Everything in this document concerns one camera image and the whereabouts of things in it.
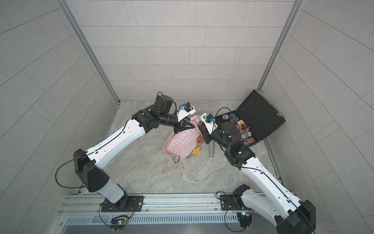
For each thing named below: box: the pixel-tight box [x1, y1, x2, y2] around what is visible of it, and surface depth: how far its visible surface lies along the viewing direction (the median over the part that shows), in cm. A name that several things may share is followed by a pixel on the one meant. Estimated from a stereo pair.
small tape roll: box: [172, 156, 180, 164], surface depth 86 cm
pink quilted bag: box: [161, 115, 204, 163], surface depth 74 cm
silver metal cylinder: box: [208, 139, 214, 158], surface depth 90 cm
